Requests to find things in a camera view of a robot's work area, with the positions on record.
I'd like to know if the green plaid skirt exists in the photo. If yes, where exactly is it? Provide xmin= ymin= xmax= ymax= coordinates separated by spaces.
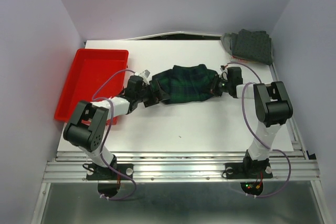
xmin=152 ymin=64 xmax=217 ymax=104

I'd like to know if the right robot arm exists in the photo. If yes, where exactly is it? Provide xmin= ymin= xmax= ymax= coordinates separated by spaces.
xmin=210 ymin=65 xmax=293 ymax=177

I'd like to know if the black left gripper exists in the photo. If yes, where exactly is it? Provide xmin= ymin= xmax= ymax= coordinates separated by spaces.
xmin=135 ymin=79 xmax=170 ymax=108

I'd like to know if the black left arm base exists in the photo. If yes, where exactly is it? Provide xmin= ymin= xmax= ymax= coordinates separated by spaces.
xmin=82 ymin=163 xmax=133 ymax=181

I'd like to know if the aluminium frame rail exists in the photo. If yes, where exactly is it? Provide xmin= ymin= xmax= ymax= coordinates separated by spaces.
xmin=43 ymin=151 xmax=320 ymax=183

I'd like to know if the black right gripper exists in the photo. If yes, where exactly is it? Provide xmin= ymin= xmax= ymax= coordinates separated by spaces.
xmin=201 ymin=73 xmax=231 ymax=96

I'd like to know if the folded pink patterned skirt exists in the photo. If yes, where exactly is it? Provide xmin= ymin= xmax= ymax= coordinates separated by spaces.
xmin=230 ymin=56 xmax=258 ymax=63

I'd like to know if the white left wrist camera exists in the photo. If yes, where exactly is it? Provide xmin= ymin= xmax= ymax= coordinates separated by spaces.
xmin=139 ymin=69 xmax=150 ymax=83

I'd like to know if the folded light grey skirt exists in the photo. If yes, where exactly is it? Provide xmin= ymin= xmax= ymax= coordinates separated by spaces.
xmin=220 ymin=33 xmax=238 ymax=56

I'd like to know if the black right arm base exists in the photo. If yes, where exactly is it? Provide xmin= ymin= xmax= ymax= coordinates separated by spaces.
xmin=221 ymin=162 xmax=273 ymax=180

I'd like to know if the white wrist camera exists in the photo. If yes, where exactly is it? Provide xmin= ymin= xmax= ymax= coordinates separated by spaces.
xmin=139 ymin=69 xmax=150 ymax=83
xmin=220 ymin=64 xmax=229 ymax=73

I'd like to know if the grey dotted skirt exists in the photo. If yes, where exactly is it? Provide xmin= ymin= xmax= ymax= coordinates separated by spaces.
xmin=231 ymin=29 xmax=273 ymax=66

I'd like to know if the red plastic tray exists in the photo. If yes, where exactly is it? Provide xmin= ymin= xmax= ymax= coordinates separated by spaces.
xmin=54 ymin=49 xmax=129 ymax=122

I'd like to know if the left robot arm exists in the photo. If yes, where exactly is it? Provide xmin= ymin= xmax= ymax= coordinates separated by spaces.
xmin=63 ymin=75 xmax=170 ymax=179

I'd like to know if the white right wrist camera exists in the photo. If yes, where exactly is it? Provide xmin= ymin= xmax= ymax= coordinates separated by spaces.
xmin=220 ymin=64 xmax=229 ymax=73

